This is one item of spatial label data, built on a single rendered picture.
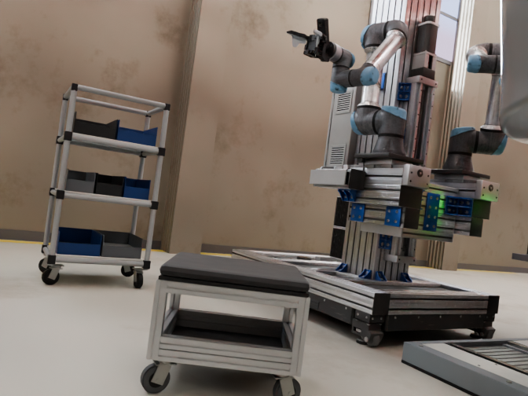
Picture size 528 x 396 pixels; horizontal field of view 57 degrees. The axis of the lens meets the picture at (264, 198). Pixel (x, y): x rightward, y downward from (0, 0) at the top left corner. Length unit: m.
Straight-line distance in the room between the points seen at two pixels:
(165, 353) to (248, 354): 0.21
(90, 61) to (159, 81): 0.61
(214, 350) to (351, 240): 1.45
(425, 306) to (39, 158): 3.20
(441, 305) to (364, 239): 0.50
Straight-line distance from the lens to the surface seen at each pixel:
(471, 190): 2.56
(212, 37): 4.64
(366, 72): 2.12
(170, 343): 1.33
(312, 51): 2.10
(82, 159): 4.39
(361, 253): 2.56
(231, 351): 1.32
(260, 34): 5.19
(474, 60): 2.28
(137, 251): 2.72
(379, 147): 2.27
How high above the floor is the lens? 0.52
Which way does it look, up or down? 1 degrees up
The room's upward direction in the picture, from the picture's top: 7 degrees clockwise
